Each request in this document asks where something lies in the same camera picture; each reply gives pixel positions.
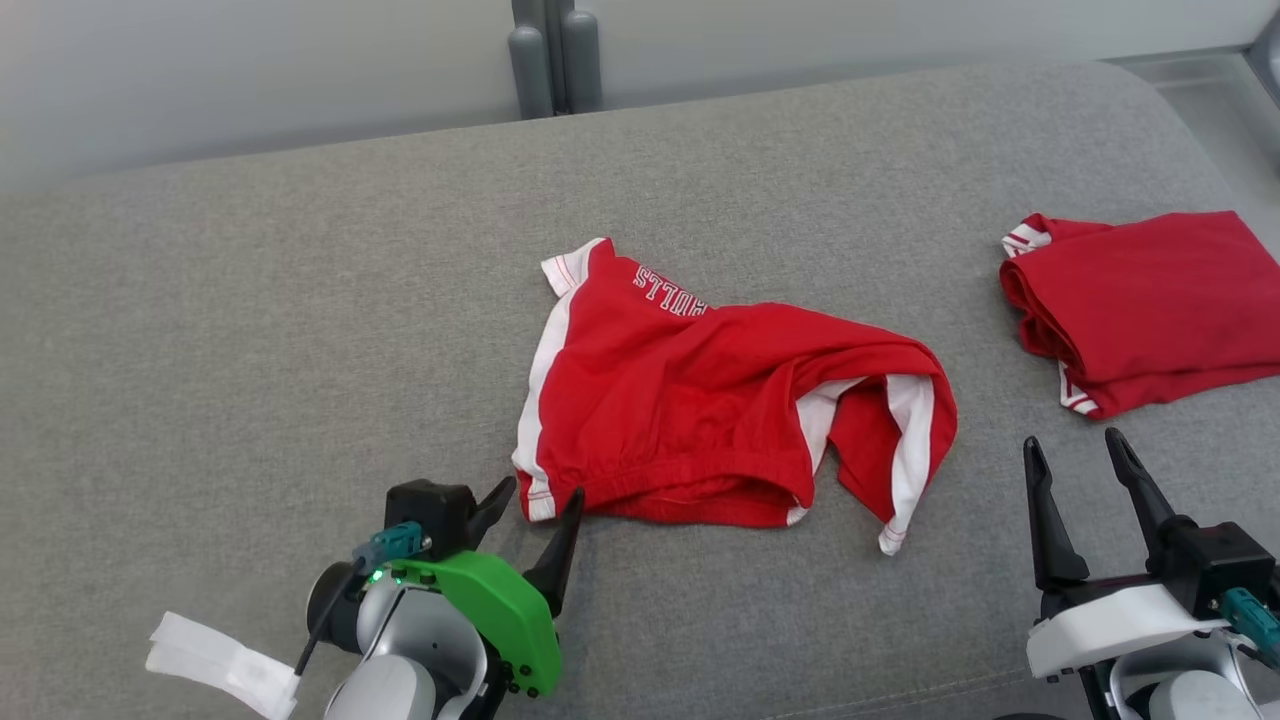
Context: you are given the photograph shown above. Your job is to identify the red white jersey shorts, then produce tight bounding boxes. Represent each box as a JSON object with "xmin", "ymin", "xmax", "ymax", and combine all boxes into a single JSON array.
[{"xmin": 511, "ymin": 236, "xmax": 959, "ymax": 557}]

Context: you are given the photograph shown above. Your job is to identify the grey metal post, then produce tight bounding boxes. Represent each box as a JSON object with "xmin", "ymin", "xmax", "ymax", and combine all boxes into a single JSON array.
[
  {"xmin": 560, "ymin": 0, "xmax": 605, "ymax": 114},
  {"xmin": 507, "ymin": 0, "xmax": 555, "ymax": 120}
]

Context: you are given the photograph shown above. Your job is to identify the white tape tag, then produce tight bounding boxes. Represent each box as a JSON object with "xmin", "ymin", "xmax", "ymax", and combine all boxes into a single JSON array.
[{"xmin": 145, "ymin": 611, "xmax": 302, "ymax": 720}]

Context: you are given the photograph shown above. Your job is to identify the black left cable teal plug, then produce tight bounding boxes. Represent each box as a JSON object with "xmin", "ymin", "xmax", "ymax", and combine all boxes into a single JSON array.
[{"xmin": 293, "ymin": 520, "xmax": 429, "ymax": 679}]

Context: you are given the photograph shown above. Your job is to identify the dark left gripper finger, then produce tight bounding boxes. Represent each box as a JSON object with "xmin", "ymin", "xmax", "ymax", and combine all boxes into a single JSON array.
[
  {"xmin": 524, "ymin": 487, "xmax": 587, "ymax": 617},
  {"xmin": 468, "ymin": 476, "xmax": 519, "ymax": 549}
]

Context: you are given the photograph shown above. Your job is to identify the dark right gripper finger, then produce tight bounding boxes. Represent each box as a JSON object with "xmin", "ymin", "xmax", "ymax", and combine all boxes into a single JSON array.
[
  {"xmin": 1022, "ymin": 436, "xmax": 1090, "ymax": 590},
  {"xmin": 1104, "ymin": 427, "xmax": 1174, "ymax": 572}
]

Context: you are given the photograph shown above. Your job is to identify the black right cable teal plug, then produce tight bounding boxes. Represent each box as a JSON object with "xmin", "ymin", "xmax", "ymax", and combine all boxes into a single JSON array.
[{"xmin": 1218, "ymin": 587, "xmax": 1280, "ymax": 673}]

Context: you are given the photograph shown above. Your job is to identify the red white jersey top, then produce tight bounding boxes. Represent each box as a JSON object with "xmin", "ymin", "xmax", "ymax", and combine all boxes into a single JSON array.
[{"xmin": 999, "ymin": 209, "xmax": 1280, "ymax": 420}]

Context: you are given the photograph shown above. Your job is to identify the black cable teal plug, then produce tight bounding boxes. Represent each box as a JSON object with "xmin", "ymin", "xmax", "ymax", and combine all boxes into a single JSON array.
[
  {"xmin": 1218, "ymin": 587, "xmax": 1280, "ymax": 673},
  {"xmin": 293, "ymin": 520, "xmax": 429, "ymax": 679}
]

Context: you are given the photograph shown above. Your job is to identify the grey fabric sofa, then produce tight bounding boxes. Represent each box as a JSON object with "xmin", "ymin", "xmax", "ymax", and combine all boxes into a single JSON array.
[{"xmin": 0, "ymin": 58, "xmax": 1280, "ymax": 720}]

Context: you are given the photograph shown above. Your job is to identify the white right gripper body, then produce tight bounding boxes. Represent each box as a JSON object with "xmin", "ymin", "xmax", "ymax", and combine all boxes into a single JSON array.
[{"xmin": 1027, "ymin": 569, "xmax": 1230, "ymax": 682}]

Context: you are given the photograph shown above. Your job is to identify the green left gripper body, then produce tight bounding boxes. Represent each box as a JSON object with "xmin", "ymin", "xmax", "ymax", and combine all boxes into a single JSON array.
[{"xmin": 393, "ymin": 549, "xmax": 564, "ymax": 698}]

